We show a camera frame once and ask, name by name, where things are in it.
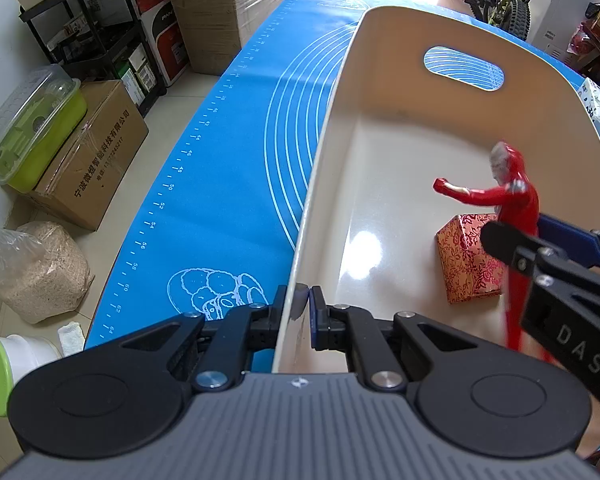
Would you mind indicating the black shelf rack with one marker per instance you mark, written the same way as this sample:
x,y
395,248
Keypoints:
x,y
55,4

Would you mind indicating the white and red appliance box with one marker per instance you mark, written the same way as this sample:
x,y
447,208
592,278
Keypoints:
x,y
165,40

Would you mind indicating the green container with clear lid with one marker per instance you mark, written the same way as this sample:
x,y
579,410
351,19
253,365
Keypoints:
x,y
40,130

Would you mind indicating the wrapped large cardboard box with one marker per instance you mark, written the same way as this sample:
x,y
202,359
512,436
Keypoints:
x,y
230,30

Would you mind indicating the blue silicone baking mat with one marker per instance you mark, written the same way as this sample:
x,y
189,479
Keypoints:
x,y
220,160

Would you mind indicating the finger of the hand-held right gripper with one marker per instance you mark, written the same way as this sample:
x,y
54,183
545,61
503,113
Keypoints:
x,y
507,245
570,237

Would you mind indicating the small boxes on rack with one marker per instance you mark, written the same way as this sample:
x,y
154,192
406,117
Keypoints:
x,y
140,72

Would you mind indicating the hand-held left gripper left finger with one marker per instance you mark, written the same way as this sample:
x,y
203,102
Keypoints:
x,y
266,326

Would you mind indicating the red hero figurine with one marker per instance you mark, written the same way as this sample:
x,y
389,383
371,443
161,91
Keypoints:
x,y
517,205

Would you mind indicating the clear bag of grain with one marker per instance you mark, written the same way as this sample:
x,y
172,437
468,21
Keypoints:
x,y
40,275

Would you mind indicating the brown printed cardboard box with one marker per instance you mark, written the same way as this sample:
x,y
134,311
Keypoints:
x,y
102,160

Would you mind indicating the white folded cloth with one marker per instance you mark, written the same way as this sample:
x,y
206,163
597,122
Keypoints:
x,y
71,337

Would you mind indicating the cream plastic storage basket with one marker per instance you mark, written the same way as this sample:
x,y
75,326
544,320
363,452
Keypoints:
x,y
380,185

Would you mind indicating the red patterned gift box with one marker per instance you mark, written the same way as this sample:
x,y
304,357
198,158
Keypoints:
x,y
464,266

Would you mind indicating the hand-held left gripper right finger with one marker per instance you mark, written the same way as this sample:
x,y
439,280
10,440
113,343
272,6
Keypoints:
x,y
314,312

